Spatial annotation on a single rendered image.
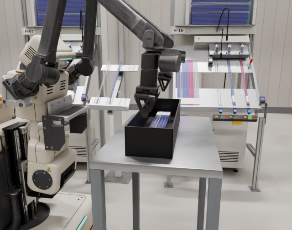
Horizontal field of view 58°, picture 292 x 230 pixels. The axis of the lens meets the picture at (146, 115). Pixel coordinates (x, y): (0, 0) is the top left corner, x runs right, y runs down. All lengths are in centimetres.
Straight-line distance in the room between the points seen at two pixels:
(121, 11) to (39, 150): 74
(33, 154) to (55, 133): 17
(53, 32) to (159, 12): 418
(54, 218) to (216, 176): 101
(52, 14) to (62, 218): 105
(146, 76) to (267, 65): 461
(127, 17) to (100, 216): 71
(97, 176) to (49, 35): 54
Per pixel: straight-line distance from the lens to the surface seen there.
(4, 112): 154
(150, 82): 87
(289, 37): 549
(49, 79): 107
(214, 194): 94
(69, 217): 162
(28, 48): 126
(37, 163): 136
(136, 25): 90
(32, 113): 133
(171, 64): 84
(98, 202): 102
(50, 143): 126
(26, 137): 152
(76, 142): 276
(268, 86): 544
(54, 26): 108
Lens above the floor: 118
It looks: 14 degrees down
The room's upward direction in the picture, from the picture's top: straight up
